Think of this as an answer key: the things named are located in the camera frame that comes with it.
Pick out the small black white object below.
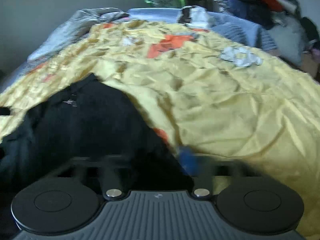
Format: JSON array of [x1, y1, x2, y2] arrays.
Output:
[[177, 5, 215, 29]]

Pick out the black pants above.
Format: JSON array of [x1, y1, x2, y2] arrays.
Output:
[[1, 74, 194, 239]]

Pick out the pile of clothes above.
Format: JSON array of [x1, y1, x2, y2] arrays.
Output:
[[225, 0, 319, 67]]

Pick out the grey white crumpled sheet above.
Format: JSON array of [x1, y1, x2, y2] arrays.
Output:
[[27, 8, 129, 62]]

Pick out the white crumpled cloth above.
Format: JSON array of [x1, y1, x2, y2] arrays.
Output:
[[219, 47, 263, 68]]

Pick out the green plastic chair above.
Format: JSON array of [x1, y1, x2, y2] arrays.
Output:
[[144, 0, 186, 8]]

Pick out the yellow floral bed quilt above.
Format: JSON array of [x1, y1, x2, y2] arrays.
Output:
[[1, 21, 319, 239]]

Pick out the black bag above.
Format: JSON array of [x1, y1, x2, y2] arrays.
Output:
[[185, 0, 214, 11]]

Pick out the blue striped blanket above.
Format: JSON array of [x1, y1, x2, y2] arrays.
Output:
[[127, 7, 278, 52]]

